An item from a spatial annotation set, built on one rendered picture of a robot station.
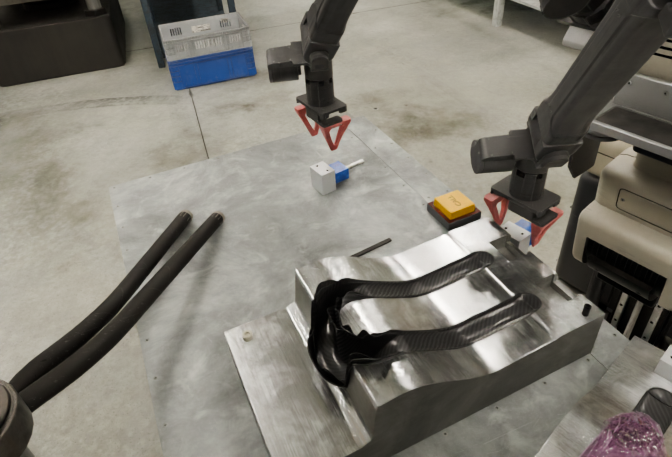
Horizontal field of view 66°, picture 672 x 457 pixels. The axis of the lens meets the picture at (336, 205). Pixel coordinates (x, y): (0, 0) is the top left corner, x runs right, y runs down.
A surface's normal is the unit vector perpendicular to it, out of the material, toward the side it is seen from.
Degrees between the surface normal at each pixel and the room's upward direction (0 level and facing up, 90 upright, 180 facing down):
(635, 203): 98
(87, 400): 0
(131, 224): 0
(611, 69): 127
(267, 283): 0
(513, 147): 37
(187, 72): 90
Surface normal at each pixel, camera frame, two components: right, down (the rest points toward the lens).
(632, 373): -0.06, -0.80
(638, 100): -0.79, 0.41
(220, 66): 0.35, 0.56
